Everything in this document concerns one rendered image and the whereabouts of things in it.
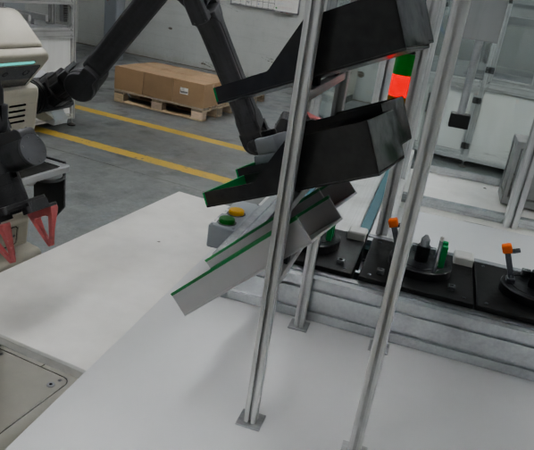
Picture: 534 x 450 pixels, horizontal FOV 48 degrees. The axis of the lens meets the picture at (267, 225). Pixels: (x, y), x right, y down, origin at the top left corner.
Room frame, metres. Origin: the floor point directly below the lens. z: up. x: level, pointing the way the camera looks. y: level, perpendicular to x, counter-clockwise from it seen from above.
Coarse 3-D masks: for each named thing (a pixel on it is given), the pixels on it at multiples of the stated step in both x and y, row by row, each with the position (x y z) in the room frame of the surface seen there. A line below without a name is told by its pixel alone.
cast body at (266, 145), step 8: (264, 136) 1.07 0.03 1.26; (272, 136) 1.05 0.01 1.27; (280, 136) 1.06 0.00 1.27; (256, 144) 1.07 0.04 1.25; (264, 144) 1.06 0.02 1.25; (272, 144) 1.05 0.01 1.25; (280, 144) 1.06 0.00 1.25; (264, 152) 1.06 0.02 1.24; (272, 152) 1.05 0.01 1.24; (256, 160) 1.07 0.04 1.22; (264, 160) 1.06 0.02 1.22
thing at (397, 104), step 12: (360, 108) 1.06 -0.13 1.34; (372, 108) 0.93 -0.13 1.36; (384, 108) 0.93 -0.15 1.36; (396, 108) 0.99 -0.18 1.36; (324, 120) 0.96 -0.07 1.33; (336, 120) 0.95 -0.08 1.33; (396, 120) 0.97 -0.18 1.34; (312, 132) 0.96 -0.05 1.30; (408, 132) 1.02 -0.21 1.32; (240, 168) 1.01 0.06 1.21; (252, 168) 1.00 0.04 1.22
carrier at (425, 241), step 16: (384, 240) 1.38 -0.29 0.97; (368, 256) 1.27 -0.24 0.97; (384, 256) 1.28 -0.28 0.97; (416, 256) 1.24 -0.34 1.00; (432, 256) 1.28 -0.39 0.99; (448, 256) 1.34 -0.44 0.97; (464, 256) 1.30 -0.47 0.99; (368, 272) 1.18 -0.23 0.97; (384, 272) 1.19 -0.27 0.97; (416, 272) 1.18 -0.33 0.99; (432, 272) 1.18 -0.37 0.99; (448, 272) 1.20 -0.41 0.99; (464, 272) 1.26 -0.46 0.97; (400, 288) 1.14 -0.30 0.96; (416, 288) 1.14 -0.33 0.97; (432, 288) 1.15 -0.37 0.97; (464, 288) 1.17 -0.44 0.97; (464, 304) 1.11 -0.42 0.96
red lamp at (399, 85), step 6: (396, 78) 1.45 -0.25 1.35; (402, 78) 1.44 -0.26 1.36; (408, 78) 1.44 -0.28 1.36; (390, 84) 1.46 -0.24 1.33; (396, 84) 1.44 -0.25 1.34; (402, 84) 1.44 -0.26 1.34; (408, 84) 1.44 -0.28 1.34; (390, 90) 1.45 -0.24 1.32; (396, 90) 1.44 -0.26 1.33; (402, 90) 1.44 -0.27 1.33; (396, 96) 1.44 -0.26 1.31
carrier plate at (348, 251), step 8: (344, 232) 1.40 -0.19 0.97; (344, 240) 1.34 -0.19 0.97; (352, 240) 1.35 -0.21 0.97; (344, 248) 1.30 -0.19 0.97; (352, 248) 1.30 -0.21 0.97; (360, 248) 1.31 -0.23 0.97; (304, 256) 1.22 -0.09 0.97; (320, 256) 1.23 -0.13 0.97; (328, 256) 1.24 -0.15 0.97; (336, 256) 1.24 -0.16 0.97; (344, 256) 1.25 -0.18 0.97; (352, 256) 1.26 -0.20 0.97; (296, 264) 1.19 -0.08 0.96; (304, 264) 1.19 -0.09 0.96; (320, 264) 1.19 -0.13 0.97; (328, 264) 1.19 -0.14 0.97; (336, 264) 1.20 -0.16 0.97; (344, 264) 1.21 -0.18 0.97; (352, 264) 1.21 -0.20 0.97; (328, 272) 1.18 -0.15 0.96; (336, 272) 1.17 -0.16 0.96; (344, 272) 1.17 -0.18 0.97; (352, 272) 1.17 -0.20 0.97
